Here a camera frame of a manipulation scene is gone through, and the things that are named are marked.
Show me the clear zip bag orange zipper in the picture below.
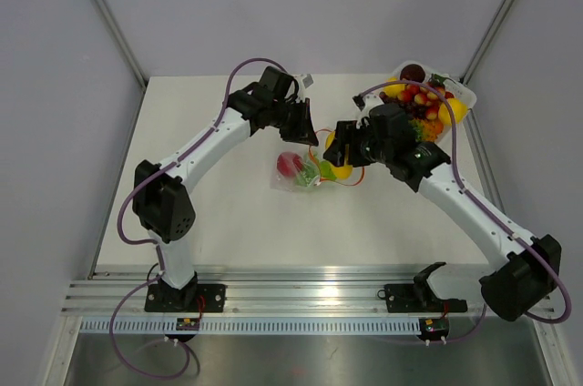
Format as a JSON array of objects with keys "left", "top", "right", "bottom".
[{"left": 270, "top": 128, "right": 365, "bottom": 193}]

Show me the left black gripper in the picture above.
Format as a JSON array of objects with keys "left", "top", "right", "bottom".
[{"left": 270, "top": 97, "right": 318, "bottom": 146}]

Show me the small yellow pear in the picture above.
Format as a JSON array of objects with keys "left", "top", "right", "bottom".
[{"left": 384, "top": 77, "right": 406, "bottom": 98}]

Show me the yellow lemon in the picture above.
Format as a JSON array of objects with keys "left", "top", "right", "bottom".
[{"left": 438, "top": 98, "right": 468, "bottom": 127}]

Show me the strawberry cluster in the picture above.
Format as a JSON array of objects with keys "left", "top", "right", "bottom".
[{"left": 397, "top": 81, "right": 455, "bottom": 107}]

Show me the green cabbage-like vegetable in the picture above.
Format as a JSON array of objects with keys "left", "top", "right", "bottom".
[{"left": 319, "top": 160, "right": 337, "bottom": 180}]

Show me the aluminium mounting rail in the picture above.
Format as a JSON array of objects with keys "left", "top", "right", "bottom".
[{"left": 61, "top": 265, "right": 557, "bottom": 317}]

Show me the right aluminium frame post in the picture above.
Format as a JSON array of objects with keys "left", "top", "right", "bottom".
[{"left": 460, "top": 0, "right": 516, "bottom": 85}]

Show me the dark red plum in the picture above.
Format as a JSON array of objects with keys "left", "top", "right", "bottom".
[{"left": 399, "top": 63, "right": 426, "bottom": 83}]

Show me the white plastic fruit basket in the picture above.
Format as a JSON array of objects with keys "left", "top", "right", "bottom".
[{"left": 378, "top": 61, "right": 476, "bottom": 142}]

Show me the aluminium frame post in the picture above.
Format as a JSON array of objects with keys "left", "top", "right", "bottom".
[
  {"left": 460, "top": 0, "right": 516, "bottom": 85},
  {"left": 90, "top": 0, "right": 148, "bottom": 94}
]

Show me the white slotted cable duct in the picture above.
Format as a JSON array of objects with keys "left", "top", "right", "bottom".
[{"left": 80, "top": 317, "right": 421, "bottom": 336}]

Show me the green grape bunch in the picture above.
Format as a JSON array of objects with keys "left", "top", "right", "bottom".
[{"left": 294, "top": 160, "right": 321, "bottom": 188}]

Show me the purple cable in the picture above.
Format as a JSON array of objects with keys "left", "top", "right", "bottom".
[
  {"left": 110, "top": 56, "right": 288, "bottom": 379},
  {"left": 353, "top": 79, "right": 573, "bottom": 346}
]

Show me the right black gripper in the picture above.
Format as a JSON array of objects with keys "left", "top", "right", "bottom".
[{"left": 324, "top": 120, "right": 393, "bottom": 168}]

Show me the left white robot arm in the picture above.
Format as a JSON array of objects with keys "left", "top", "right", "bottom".
[{"left": 132, "top": 66, "right": 318, "bottom": 313}]

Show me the left aluminium frame post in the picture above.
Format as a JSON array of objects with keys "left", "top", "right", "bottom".
[{"left": 90, "top": 0, "right": 148, "bottom": 94}]

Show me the green leafy orange vegetable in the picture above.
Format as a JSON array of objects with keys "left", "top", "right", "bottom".
[{"left": 409, "top": 118, "right": 445, "bottom": 142}]

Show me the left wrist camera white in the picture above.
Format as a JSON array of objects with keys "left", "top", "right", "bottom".
[{"left": 296, "top": 74, "right": 313, "bottom": 90}]

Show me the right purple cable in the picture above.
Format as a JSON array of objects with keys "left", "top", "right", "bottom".
[{"left": 353, "top": 79, "right": 573, "bottom": 346}]

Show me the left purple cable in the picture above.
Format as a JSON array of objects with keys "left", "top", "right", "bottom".
[{"left": 110, "top": 56, "right": 288, "bottom": 379}]

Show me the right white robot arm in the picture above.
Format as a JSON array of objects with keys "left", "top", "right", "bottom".
[{"left": 323, "top": 104, "right": 566, "bottom": 321}]

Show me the red apple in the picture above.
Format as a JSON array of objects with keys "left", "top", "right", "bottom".
[{"left": 276, "top": 151, "right": 303, "bottom": 178}]

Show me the yellow mango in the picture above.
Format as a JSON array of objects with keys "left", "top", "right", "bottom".
[{"left": 323, "top": 130, "right": 354, "bottom": 180}]

